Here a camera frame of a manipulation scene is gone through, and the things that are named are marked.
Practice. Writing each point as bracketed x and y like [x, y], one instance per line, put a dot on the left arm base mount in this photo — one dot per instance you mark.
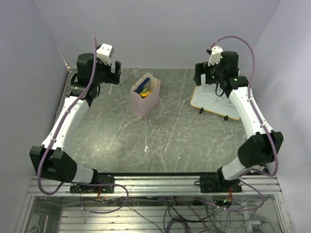
[101, 184]

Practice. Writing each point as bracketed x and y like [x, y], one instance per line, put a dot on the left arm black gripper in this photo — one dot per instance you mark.
[112, 77]

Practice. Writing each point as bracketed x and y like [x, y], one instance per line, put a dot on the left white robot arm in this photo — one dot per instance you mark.
[51, 160]

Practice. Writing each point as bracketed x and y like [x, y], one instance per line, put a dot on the yellow M&M's packet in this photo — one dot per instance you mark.
[144, 93]

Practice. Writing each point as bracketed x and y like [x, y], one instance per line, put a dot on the blue Burts chips bag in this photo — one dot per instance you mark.
[141, 86]

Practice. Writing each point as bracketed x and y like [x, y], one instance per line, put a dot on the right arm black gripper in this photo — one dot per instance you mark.
[203, 68]

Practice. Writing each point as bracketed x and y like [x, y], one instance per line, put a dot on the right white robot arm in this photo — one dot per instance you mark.
[220, 89]

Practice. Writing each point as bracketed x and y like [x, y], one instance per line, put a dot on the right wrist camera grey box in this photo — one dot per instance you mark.
[215, 55]

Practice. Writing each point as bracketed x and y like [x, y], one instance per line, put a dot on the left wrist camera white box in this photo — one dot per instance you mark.
[104, 53]

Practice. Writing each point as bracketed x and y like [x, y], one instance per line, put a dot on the aluminium frame rail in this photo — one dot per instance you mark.
[160, 186]

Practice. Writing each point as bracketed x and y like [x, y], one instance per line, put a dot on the whiteboard with yellow frame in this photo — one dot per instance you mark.
[206, 98]

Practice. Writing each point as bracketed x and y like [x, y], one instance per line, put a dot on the white paper bag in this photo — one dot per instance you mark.
[141, 106]

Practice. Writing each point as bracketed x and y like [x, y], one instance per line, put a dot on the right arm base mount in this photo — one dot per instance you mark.
[214, 182]

